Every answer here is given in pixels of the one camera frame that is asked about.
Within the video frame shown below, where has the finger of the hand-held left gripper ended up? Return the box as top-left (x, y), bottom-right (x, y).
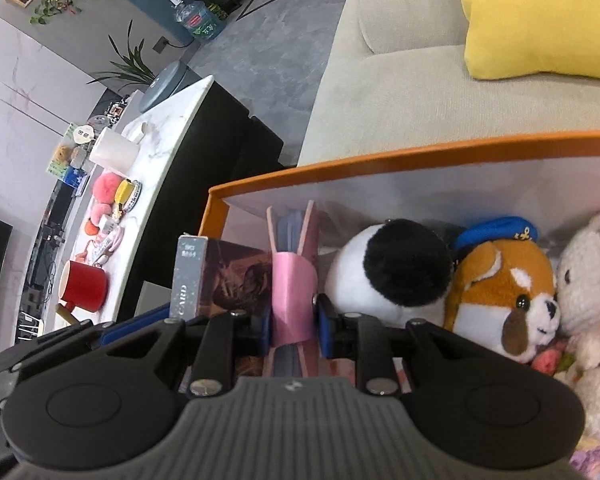
top-left (0, 306), bottom-right (171, 376)

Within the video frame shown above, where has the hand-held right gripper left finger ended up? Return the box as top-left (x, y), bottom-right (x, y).
top-left (95, 305), bottom-right (276, 398)

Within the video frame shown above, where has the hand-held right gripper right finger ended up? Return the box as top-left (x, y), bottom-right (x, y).
top-left (314, 294), bottom-right (536, 397)

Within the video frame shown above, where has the pink wallet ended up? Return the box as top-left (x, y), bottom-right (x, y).
top-left (266, 200), bottom-right (321, 378)

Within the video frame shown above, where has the black and white plush toy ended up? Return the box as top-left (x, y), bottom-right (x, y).
top-left (324, 218), bottom-right (455, 328)

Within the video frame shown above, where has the dark illustrated card box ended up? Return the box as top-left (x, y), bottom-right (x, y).
top-left (169, 234), bottom-right (275, 381)

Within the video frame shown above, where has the orange cardboard box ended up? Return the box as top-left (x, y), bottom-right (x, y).
top-left (198, 130), bottom-right (600, 480)

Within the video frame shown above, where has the brown dog plush toy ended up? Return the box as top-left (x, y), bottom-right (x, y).
top-left (442, 216), bottom-right (562, 363)

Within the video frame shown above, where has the white rabbit plush toy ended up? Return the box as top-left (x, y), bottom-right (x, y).
top-left (530, 210), bottom-right (600, 480)

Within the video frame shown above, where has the red mug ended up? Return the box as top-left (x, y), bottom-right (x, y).
top-left (55, 259), bottom-right (109, 313)

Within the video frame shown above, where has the yellow trinket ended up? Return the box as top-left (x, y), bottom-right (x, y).
top-left (113, 179), bottom-right (142, 211)

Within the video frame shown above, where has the pink pompom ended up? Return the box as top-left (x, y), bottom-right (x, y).
top-left (92, 171), bottom-right (124, 205)

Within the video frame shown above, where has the white cup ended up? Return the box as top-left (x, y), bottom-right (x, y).
top-left (89, 127), bottom-right (145, 171)

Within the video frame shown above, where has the white marble table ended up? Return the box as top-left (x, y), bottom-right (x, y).
top-left (27, 75), bottom-right (286, 341)

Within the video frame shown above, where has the grey round bin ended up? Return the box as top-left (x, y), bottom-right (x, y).
top-left (141, 62), bottom-right (201, 113)

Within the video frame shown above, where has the beige sofa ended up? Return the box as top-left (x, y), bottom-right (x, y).
top-left (297, 0), bottom-right (600, 168)

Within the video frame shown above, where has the long-leaf potted plant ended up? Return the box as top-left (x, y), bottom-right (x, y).
top-left (86, 20), bottom-right (156, 93)

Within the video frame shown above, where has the large water bottle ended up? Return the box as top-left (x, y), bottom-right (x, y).
top-left (172, 0), bottom-right (227, 43)

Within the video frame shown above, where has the thin vine plant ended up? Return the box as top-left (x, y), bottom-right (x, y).
top-left (30, 0), bottom-right (118, 26)

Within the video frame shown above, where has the yellow pillow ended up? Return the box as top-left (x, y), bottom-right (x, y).
top-left (445, 0), bottom-right (600, 82)

